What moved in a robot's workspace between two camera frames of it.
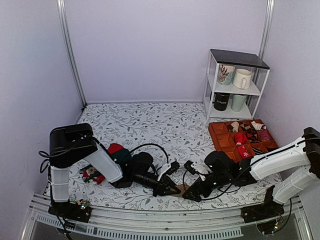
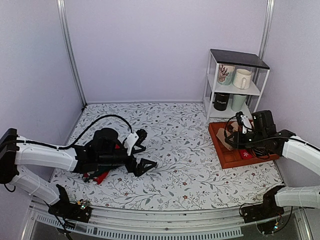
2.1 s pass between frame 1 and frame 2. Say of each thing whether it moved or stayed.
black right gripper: moved
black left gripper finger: moved
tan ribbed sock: moved
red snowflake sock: stayed
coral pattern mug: stayed
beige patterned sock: stayed
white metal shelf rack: stayed
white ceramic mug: stayed
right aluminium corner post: stayed
